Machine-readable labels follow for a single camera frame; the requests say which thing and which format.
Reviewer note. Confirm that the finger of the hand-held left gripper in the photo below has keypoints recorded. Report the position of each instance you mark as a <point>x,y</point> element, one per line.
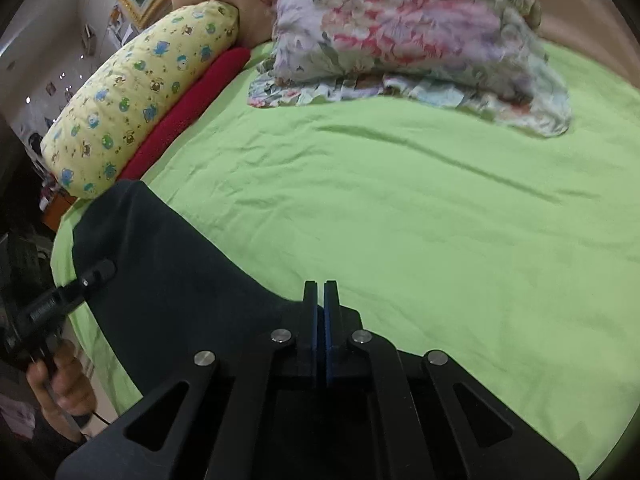
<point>95,275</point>

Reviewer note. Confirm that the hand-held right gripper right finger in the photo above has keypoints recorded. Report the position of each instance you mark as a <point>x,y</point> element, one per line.
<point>330,320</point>

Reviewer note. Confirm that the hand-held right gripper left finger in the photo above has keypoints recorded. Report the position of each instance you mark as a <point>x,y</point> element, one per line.
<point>312,320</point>

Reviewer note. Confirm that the black pants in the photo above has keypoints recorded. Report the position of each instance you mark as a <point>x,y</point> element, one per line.
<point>165,270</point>

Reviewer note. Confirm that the person's left forearm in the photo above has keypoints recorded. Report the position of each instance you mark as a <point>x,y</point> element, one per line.
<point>50,447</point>

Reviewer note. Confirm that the person's left hand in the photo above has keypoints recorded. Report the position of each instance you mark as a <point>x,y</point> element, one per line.
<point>67,382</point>

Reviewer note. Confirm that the wooden bedside cabinet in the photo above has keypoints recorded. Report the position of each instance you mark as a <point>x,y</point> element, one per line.
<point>52,210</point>

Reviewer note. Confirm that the green bed sheet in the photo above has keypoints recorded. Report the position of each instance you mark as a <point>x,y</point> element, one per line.
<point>400,220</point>

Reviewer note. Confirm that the yellow printed bolster pillow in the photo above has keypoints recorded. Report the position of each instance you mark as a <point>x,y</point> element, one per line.
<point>135,95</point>

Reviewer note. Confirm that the red cushion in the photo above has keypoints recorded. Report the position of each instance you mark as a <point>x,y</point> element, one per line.
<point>190,110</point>

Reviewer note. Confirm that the purple pink floral pillow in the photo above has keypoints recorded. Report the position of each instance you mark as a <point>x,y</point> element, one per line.
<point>400,35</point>

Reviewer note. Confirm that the light floral ruffled pillow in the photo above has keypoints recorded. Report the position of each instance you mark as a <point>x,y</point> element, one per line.
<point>530,95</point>

